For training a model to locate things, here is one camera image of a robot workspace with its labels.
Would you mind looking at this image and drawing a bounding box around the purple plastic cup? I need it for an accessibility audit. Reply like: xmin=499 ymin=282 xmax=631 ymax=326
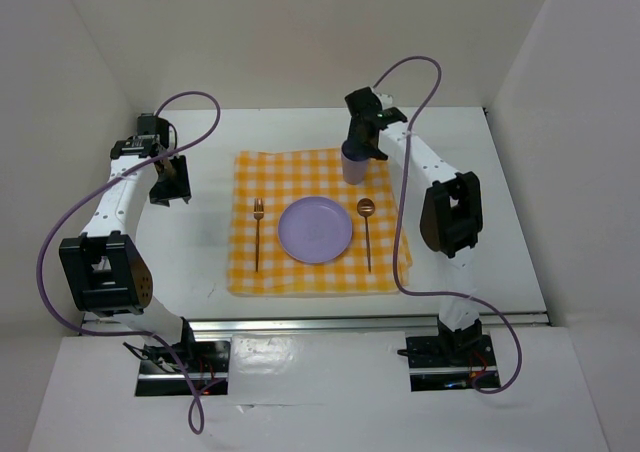
xmin=341 ymin=140 xmax=369 ymax=185

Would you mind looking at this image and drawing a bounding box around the copper spoon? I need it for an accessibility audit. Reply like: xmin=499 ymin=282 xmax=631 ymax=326
xmin=357 ymin=198 xmax=375 ymax=272

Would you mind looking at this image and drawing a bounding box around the copper fork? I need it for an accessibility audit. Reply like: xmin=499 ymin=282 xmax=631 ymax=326
xmin=253 ymin=197 xmax=264 ymax=273

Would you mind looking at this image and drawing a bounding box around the yellow checkered cloth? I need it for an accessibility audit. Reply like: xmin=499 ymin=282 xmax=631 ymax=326
xmin=227 ymin=149 xmax=412 ymax=297

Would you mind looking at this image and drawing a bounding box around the purple plastic plate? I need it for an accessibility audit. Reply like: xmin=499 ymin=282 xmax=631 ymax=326
xmin=277 ymin=196 xmax=353 ymax=264

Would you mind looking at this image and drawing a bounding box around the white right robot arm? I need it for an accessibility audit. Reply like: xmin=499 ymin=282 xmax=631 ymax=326
xmin=341 ymin=87 xmax=483 ymax=296

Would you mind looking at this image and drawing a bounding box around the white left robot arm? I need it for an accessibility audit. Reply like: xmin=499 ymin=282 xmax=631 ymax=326
xmin=59 ymin=114 xmax=199 ymax=371

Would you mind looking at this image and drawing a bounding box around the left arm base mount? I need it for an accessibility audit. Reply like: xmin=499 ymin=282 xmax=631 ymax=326
xmin=122 ymin=335 xmax=234 ymax=397

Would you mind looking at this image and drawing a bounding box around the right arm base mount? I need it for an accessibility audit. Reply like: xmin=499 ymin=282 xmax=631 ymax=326
xmin=396 ymin=334 xmax=501 ymax=392

